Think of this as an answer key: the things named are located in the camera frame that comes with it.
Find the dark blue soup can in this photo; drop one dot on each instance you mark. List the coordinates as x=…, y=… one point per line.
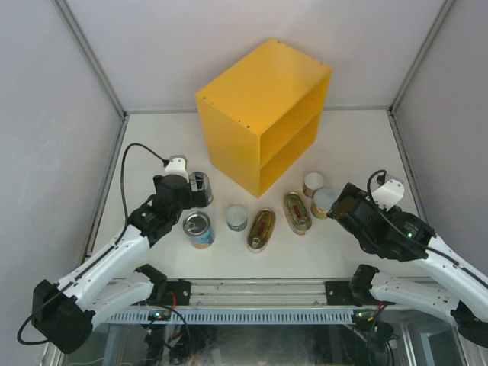
x=202, y=194

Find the gold oval fish tin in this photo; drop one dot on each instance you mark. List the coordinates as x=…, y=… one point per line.
x=296, y=213
x=261, y=230

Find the far small can white lid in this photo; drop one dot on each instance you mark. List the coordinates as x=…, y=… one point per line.
x=312, y=182

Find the left gold oval fish tin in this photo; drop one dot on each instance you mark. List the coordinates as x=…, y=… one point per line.
x=261, y=230

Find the grey slotted cable duct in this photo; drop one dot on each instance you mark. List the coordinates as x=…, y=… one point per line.
x=239, y=317

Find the yellow two-shelf cabinet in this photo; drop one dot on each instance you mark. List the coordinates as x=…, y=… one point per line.
x=263, y=113

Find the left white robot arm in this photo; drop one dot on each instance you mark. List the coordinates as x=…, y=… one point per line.
x=67, y=312

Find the left aluminium corner post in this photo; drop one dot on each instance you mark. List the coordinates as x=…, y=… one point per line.
x=72, y=25

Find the aluminium corner post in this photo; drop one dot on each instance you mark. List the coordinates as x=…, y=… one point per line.
x=72, y=25
x=431, y=36

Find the aluminium front rail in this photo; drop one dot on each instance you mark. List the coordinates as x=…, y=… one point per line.
x=252, y=294

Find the small green can white lid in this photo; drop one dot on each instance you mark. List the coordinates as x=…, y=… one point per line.
x=236, y=218

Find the near small can white lid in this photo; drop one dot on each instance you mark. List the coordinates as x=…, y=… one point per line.
x=322, y=202

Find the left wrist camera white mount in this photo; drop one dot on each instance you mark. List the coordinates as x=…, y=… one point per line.
x=177, y=166

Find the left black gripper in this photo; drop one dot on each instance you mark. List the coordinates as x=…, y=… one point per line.
x=188, y=204

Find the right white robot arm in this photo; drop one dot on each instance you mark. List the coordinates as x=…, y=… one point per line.
x=390, y=233

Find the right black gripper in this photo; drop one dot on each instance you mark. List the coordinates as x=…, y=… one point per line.
x=351, y=191

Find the right aluminium corner post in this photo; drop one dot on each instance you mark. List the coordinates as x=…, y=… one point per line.
x=431, y=36

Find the right gold oval fish tin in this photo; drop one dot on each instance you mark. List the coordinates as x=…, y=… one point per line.
x=296, y=213

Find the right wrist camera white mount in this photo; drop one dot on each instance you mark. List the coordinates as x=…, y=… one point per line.
x=388, y=192

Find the light blue Progresso soup can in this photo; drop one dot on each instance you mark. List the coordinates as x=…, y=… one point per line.
x=197, y=227

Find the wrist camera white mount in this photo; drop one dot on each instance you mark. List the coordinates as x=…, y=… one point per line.
x=388, y=192
x=177, y=166

